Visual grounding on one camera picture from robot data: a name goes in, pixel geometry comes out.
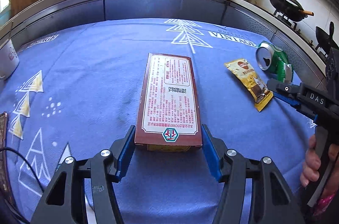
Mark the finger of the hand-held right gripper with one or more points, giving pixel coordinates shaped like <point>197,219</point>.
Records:
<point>294,103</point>
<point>284,87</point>

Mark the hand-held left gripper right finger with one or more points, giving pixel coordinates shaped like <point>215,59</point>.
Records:
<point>212,157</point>

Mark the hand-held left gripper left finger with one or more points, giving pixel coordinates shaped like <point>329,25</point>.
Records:
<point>125,155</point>

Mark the crushed green can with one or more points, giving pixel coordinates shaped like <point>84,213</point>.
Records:
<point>278,59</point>

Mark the yellow drink sachet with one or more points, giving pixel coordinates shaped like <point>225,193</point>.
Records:
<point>251,80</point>

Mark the red brown cardboard box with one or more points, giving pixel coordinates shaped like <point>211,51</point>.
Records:
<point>169,96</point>

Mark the person's right hand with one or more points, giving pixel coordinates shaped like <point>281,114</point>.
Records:
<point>311,163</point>

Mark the gas stove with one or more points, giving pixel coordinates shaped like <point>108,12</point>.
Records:
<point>304,38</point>

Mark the black wok with spatula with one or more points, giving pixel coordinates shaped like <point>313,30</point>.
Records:
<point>325,38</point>

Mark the blue printed tablecloth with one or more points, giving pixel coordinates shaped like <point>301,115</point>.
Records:
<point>92,80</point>

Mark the dark brown patterned object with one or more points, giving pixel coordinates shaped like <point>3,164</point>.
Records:
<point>2,133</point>

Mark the white paper cup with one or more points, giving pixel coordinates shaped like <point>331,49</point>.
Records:
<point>9,62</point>

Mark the grey kitchen counter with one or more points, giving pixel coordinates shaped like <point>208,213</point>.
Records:
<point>159,6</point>

